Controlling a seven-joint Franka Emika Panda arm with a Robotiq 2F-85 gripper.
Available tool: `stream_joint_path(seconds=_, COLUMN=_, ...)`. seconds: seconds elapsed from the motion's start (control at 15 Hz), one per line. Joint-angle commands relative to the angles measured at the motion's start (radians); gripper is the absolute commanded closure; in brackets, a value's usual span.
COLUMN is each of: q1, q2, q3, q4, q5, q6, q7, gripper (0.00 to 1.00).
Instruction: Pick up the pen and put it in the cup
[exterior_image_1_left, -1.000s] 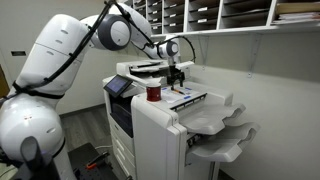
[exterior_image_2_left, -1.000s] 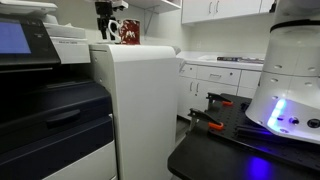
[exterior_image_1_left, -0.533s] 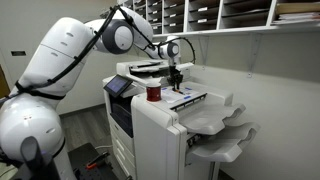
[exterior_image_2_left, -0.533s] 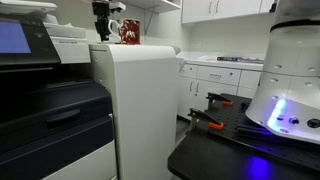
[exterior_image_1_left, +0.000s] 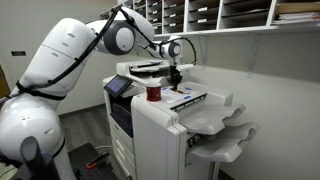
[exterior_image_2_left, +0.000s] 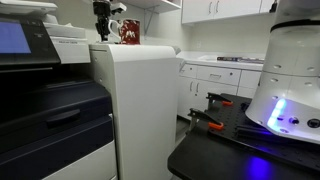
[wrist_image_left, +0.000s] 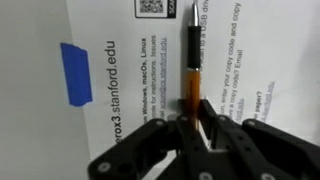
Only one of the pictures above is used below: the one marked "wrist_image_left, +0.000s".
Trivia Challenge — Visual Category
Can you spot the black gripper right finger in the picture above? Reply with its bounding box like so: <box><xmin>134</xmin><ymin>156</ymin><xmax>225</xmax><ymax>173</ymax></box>
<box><xmin>199</xmin><ymin>98</ymin><xmax>320</xmax><ymax>180</ymax></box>

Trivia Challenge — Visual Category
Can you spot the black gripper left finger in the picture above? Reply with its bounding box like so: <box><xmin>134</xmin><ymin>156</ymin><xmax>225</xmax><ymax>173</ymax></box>
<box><xmin>87</xmin><ymin>98</ymin><xmax>214</xmax><ymax>180</ymax></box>

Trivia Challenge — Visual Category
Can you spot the orange and black pen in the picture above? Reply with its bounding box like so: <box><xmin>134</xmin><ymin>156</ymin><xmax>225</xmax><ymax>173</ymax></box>
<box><xmin>180</xmin><ymin>0</ymin><xmax>204</xmax><ymax>132</ymax></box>

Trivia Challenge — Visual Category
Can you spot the blue tape strip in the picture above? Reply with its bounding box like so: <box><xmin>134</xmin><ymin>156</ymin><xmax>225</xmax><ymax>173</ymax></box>
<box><xmin>60</xmin><ymin>42</ymin><xmax>94</xmax><ymax>108</ymax></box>

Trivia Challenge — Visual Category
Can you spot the printed instruction paper sheet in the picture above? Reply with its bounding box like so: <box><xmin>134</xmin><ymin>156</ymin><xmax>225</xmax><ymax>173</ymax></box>
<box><xmin>65</xmin><ymin>0</ymin><xmax>320</xmax><ymax>162</ymax></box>

